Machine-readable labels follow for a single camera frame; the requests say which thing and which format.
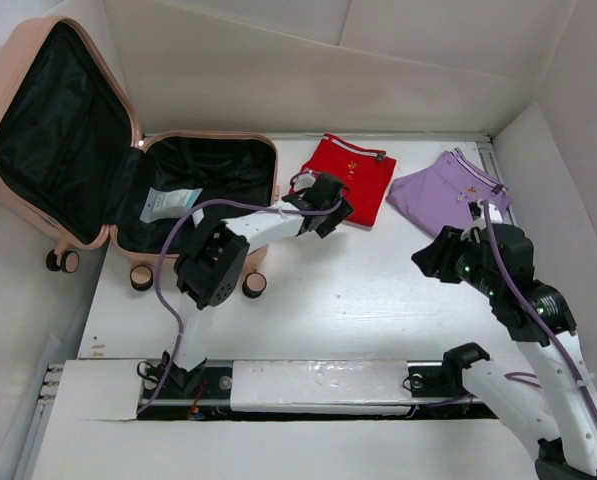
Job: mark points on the purple shorts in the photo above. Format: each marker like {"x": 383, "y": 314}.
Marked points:
{"x": 441, "y": 194}

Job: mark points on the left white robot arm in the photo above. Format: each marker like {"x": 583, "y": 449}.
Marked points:
{"x": 212, "y": 261}

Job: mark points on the aluminium frame rail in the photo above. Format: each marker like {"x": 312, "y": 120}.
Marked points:
{"x": 41, "y": 415}
{"x": 490, "y": 165}

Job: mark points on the aluminium frame rail right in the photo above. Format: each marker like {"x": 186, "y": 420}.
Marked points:
{"x": 490, "y": 165}

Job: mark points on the red shirt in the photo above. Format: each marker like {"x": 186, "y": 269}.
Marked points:
{"x": 366, "y": 172}

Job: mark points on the white foam cover block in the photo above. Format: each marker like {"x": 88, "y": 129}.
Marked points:
{"x": 351, "y": 387}

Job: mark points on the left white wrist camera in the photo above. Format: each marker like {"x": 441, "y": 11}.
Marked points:
{"x": 302, "y": 181}

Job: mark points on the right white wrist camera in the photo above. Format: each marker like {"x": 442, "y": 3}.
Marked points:
{"x": 483, "y": 214}

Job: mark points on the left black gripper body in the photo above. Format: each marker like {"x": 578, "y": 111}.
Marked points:
{"x": 330, "y": 222}

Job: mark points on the pink hard-shell suitcase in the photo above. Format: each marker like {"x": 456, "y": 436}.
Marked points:
{"x": 75, "y": 164}

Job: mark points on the white blue packet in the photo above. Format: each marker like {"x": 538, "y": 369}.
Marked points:
{"x": 160, "y": 205}

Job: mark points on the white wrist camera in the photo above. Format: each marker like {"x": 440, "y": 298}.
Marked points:
{"x": 483, "y": 214}
{"x": 302, "y": 181}

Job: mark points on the aluminium frame rail left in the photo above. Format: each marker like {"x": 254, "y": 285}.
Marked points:
{"x": 41, "y": 415}

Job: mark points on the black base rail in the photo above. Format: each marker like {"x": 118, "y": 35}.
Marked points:
{"x": 211, "y": 402}

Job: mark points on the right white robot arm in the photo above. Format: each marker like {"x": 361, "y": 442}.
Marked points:
{"x": 557, "y": 424}

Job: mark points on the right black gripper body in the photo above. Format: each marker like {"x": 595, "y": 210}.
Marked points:
{"x": 461, "y": 259}

